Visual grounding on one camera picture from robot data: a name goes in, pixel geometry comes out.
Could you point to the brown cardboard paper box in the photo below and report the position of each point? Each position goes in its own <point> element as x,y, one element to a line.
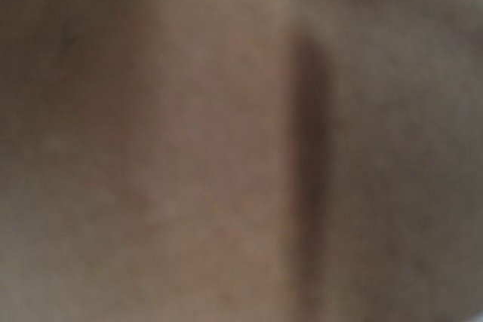
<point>241,160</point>

